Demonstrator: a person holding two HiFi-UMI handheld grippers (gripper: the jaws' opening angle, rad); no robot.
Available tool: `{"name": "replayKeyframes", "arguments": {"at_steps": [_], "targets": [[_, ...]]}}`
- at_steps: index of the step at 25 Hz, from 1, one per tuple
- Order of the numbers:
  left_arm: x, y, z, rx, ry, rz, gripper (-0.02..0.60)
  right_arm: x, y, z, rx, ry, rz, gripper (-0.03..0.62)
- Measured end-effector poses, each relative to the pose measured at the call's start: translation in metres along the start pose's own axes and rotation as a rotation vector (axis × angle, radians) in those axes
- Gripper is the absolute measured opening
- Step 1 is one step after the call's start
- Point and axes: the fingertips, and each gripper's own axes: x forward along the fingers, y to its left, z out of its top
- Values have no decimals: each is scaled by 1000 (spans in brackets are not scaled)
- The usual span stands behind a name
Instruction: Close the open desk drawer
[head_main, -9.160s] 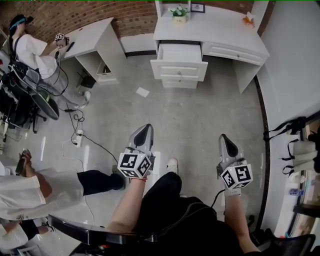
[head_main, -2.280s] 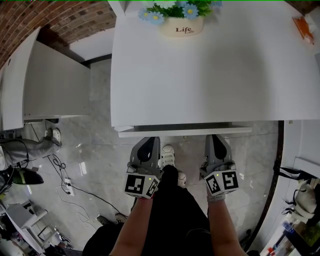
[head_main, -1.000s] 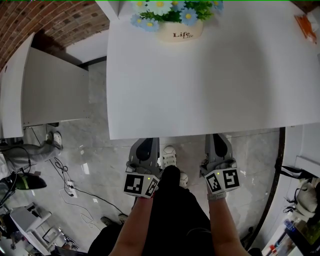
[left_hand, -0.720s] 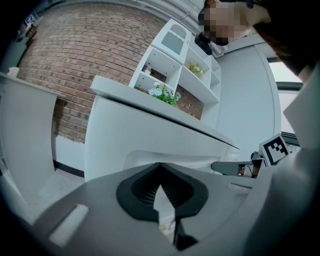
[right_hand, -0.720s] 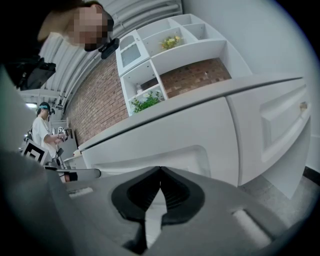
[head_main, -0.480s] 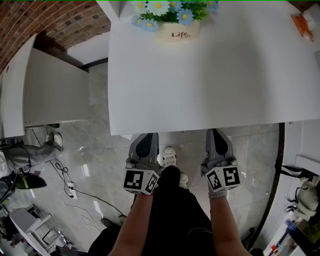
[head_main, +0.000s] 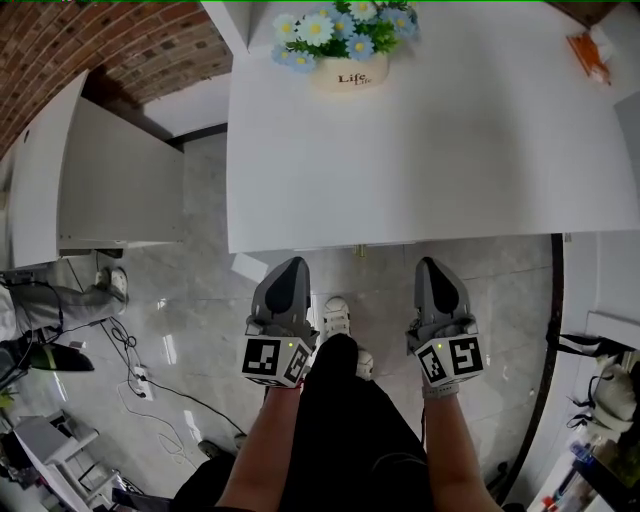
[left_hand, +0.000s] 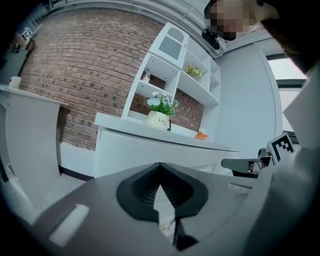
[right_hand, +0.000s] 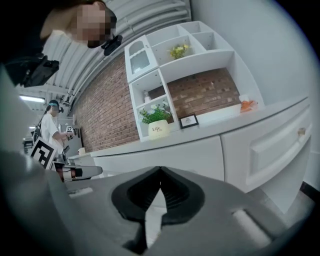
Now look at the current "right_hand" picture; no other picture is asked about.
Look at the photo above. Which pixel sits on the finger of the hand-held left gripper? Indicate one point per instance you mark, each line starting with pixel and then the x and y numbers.
pixel 92 172

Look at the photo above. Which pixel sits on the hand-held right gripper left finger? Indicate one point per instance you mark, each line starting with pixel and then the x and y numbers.
pixel 112 212

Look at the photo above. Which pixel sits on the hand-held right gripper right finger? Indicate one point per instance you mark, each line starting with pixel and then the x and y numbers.
pixel 212 225

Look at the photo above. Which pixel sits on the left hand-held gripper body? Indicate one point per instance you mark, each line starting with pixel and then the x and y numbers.
pixel 42 152

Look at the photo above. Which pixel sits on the plain white desk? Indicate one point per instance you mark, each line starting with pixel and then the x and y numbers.
pixel 80 158

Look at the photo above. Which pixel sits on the white cup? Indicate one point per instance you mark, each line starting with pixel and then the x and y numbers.
pixel 81 151

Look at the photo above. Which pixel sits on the ceiling light panel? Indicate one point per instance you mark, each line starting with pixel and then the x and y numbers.
pixel 32 99

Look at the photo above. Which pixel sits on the potted white flowers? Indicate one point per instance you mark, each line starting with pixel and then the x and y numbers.
pixel 158 128

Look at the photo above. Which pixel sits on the black chest-mounted device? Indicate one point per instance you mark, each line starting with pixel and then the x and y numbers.
pixel 35 72

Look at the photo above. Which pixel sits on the small white bottle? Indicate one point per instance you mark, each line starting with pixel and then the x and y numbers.
pixel 146 98

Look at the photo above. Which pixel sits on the orange tissue pack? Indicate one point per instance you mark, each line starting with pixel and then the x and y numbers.
pixel 247 105

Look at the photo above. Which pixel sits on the person's head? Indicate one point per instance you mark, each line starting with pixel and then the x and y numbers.
pixel 65 22

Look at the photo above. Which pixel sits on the yellow flowers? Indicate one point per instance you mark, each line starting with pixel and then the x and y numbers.
pixel 178 51

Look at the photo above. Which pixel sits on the white shelf hutch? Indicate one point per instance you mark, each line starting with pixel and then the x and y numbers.
pixel 200 62

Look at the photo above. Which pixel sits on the black picture frame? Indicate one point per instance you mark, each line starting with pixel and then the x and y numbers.
pixel 188 121

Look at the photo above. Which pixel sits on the black head-mounted camera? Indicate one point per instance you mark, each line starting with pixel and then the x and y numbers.
pixel 111 46

